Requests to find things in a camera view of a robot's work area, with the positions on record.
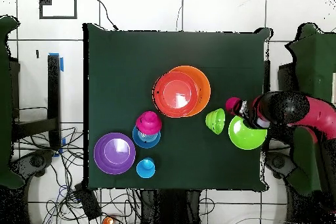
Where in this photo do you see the large orange bowl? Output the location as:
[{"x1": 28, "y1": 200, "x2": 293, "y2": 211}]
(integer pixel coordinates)
[{"x1": 167, "y1": 65, "x2": 211, "y2": 118}]

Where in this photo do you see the black cable tangle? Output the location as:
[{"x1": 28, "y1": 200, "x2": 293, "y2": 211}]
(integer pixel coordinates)
[{"x1": 15, "y1": 126, "x2": 142, "y2": 224}]

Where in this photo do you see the blue cup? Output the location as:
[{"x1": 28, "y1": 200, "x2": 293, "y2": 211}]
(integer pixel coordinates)
[{"x1": 135, "y1": 157, "x2": 156, "y2": 179}]

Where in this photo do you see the green clothed side table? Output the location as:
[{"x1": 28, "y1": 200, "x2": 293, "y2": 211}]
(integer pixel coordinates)
[
  {"x1": 284, "y1": 22, "x2": 336, "y2": 196},
  {"x1": 0, "y1": 15, "x2": 26, "y2": 189}
]

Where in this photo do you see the blue tape strip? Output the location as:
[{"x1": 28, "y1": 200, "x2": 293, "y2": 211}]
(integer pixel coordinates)
[{"x1": 48, "y1": 52, "x2": 64, "y2": 72}]

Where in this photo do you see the red bowl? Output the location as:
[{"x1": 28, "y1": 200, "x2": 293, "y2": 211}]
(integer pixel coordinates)
[{"x1": 152, "y1": 70, "x2": 200, "y2": 118}]

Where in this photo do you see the dark green tablecloth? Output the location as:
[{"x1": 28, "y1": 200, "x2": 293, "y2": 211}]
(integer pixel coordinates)
[{"x1": 83, "y1": 22, "x2": 271, "y2": 192}]

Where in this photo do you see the grey chair base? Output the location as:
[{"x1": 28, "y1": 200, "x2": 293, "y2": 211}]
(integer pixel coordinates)
[
  {"x1": 264, "y1": 151, "x2": 297, "y2": 180},
  {"x1": 10, "y1": 149, "x2": 56, "y2": 179}
]

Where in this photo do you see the large green bowl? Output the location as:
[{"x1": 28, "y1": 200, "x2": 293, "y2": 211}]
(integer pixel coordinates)
[{"x1": 228, "y1": 115, "x2": 268, "y2": 150}]

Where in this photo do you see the black metal stand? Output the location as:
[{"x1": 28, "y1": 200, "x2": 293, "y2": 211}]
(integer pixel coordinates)
[{"x1": 11, "y1": 54, "x2": 62, "y2": 151}]

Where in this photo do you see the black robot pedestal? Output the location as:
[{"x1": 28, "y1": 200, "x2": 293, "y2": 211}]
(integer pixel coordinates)
[{"x1": 140, "y1": 189, "x2": 203, "y2": 224}]

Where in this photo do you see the pink cup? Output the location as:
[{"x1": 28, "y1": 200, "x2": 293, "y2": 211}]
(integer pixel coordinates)
[{"x1": 224, "y1": 97, "x2": 243, "y2": 116}]

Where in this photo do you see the blue bowl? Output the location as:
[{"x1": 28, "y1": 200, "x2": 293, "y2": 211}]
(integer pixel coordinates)
[{"x1": 131, "y1": 125, "x2": 161, "y2": 149}]

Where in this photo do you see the black camera cable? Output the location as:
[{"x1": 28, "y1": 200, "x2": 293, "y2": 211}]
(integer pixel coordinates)
[{"x1": 93, "y1": 0, "x2": 119, "y2": 32}]

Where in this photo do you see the purple bowl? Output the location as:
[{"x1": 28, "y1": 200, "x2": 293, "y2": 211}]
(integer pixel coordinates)
[{"x1": 93, "y1": 132, "x2": 137, "y2": 175}]

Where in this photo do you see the small green bowl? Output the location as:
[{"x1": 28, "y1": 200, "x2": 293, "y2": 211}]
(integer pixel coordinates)
[{"x1": 205, "y1": 108, "x2": 226, "y2": 135}]

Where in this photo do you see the pink bowl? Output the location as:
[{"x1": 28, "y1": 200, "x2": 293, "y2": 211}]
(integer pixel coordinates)
[{"x1": 135, "y1": 110, "x2": 163, "y2": 136}]

